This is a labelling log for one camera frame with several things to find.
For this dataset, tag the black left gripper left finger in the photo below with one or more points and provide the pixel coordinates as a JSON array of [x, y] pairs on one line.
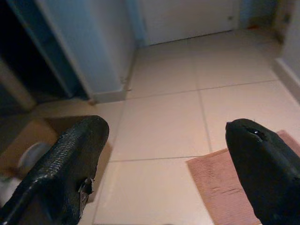
[[68, 159]]

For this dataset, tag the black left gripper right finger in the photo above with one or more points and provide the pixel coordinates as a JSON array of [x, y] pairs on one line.
[[264, 168]]

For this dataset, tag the white round object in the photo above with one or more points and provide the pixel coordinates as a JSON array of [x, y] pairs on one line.
[[31, 154]]

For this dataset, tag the brown cardboard box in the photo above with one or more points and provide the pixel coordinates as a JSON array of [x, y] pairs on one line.
[[35, 131]]

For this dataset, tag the pink floor mat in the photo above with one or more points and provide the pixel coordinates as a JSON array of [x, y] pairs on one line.
[[211, 180]]

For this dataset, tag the white door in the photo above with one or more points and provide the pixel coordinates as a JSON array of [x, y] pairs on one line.
[[187, 18]]

